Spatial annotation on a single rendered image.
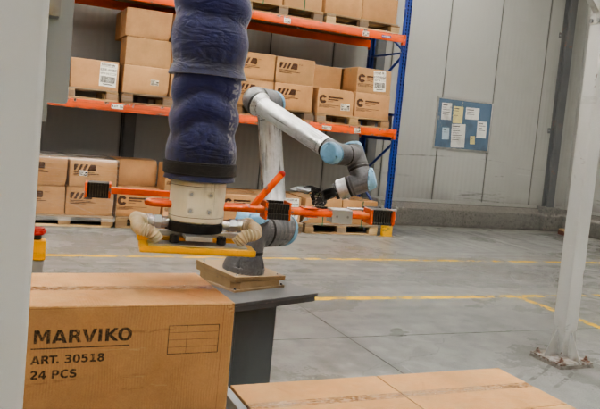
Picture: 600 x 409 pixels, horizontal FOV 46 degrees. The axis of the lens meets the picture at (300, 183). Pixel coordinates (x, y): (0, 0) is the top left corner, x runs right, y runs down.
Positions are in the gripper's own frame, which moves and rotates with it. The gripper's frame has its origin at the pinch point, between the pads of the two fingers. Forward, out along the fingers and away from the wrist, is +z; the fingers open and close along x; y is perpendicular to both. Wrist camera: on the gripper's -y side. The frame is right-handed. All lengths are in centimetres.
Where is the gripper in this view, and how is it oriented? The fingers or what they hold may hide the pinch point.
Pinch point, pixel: (295, 205)
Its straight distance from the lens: 310.1
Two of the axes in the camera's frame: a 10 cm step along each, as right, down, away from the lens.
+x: 3.2, 9.4, -0.5
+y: -1.8, 0.0, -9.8
